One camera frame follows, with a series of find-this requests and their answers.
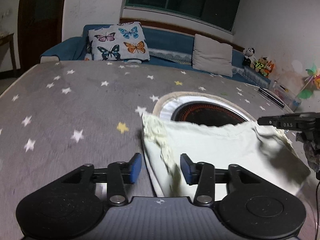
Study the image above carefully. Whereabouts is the black stick on table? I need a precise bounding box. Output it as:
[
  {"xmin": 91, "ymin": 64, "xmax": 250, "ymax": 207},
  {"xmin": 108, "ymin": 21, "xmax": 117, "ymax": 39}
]
[{"xmin": 258, "ymin": 87, "xmax": 286, "ymax": 108}]

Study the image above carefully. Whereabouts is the yellow green plush toy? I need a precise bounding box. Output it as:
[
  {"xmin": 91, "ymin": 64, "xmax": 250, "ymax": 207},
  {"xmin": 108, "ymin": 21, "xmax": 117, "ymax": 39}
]
[{"xmin": 254, "ymin": 56, "xmax": 267, "ymax": 76}]

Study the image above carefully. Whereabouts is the colourful pinwheel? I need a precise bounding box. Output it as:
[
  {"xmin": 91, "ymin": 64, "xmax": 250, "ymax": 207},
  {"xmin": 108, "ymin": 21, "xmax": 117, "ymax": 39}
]
[{"xmin": 297, "ymin": 64, "xmax": 320, "ymax": 99}]

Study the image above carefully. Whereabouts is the dark wooden door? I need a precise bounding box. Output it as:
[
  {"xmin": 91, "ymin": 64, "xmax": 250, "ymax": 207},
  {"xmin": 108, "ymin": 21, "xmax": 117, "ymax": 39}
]
[{"xmin": 17, "ymin": 0, "xmax": 65, "ymax": 72}]

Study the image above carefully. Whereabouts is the orange fox plush toy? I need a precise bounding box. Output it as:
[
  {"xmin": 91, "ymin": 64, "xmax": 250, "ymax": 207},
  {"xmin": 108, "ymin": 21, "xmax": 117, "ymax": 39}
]
[{"xmin": 264, "ymin": 60, "xmax": 275, "ymax": 78}]

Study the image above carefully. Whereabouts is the blue sofa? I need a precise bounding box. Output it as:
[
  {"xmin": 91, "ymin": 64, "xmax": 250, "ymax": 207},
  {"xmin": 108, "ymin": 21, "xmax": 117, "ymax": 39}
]
[{"xmin": 40, "ymin": 24, "xmax": 271, "ymax": 88}]

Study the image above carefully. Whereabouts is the butterfly print pillow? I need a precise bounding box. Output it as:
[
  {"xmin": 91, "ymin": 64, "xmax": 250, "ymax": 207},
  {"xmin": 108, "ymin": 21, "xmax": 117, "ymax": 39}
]
[{"xmin": 85, "ymin": 22, "xmax": 150, "ymax": 62}]

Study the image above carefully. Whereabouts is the dark wooden side table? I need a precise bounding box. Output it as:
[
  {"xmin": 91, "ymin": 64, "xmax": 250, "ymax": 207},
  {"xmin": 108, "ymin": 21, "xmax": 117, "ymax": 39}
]
[{"xmin": 1, "ymin": 33, "xmax": 17, "ymax": 80}]

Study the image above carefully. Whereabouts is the grey star tablecloth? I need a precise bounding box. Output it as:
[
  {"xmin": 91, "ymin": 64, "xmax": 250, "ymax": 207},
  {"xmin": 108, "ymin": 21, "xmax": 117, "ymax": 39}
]
[{"xmin": 0, "ymin": 61, "xmax": 320, "ymax": 240}]

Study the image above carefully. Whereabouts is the clear plastic box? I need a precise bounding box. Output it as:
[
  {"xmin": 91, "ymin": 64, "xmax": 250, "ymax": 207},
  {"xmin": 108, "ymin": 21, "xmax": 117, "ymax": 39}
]
[{"xmin": 271, "ymin": 81, "xmax": 301, "ymax": 112}]

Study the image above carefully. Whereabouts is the beige cushion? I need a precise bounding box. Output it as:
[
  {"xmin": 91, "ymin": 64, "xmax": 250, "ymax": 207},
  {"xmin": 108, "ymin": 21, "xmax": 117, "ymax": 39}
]
[{"xmin": 192, "ymin": 34, "xmax": 233, "ymax": 77}]

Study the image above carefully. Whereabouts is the panda plush toy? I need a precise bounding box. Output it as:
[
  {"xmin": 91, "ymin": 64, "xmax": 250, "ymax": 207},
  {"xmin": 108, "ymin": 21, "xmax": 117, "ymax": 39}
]
[{"xmin": 242, "ymin": 47, "xmax": 256, "ymax": 67}]

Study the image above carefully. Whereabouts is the pale green t-shirt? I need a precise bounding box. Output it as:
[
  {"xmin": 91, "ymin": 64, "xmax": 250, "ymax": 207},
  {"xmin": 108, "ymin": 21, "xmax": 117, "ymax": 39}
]
[{"xmin": 142, "ymin": 114, "xmax": 310, "ymax": 198}]

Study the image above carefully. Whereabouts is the round built-in induction cooker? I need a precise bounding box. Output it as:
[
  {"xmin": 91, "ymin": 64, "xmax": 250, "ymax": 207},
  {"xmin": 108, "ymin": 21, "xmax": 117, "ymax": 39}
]
[{"xmin": 152, "ymin": 92, "xmax": 255, "ymax": 127}]

